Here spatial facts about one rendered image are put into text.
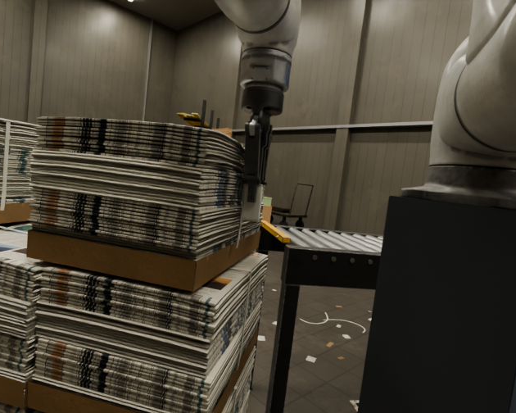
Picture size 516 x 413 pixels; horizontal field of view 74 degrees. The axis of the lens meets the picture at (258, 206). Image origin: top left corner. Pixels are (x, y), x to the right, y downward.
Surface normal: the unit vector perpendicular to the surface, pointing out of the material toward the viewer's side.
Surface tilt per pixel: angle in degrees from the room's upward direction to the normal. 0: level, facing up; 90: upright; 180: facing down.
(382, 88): 90
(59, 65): 90
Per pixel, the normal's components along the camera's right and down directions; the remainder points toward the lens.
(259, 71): -0.21, 0.05
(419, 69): -0.72, -0.04
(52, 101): 0.68, 0.14
